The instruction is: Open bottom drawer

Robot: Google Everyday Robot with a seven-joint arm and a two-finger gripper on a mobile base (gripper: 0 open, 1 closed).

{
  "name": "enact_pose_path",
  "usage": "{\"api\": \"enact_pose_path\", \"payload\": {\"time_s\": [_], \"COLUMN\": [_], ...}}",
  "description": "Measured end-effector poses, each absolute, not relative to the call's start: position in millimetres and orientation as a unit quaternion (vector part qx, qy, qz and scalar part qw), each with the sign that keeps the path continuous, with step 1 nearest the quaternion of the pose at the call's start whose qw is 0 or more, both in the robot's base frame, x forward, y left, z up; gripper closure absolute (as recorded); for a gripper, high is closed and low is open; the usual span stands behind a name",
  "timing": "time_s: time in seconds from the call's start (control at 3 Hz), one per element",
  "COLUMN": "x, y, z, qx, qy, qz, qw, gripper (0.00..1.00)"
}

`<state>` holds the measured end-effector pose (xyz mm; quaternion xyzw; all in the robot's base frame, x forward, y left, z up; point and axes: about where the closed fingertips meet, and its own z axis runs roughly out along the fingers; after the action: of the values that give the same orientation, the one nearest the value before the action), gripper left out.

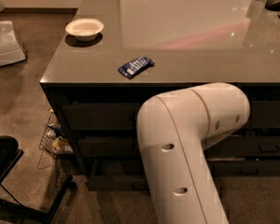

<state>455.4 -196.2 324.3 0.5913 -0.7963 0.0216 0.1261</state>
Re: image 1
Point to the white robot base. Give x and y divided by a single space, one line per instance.
11 48

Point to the wire basket with items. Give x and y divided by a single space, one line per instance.
55 152

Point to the dark grey drawer cabinet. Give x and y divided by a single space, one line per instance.
191 42

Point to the blue snack packet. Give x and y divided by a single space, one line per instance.
134 67

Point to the white paper bowl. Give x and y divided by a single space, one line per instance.
84 29

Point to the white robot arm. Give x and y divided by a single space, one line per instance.
174 129

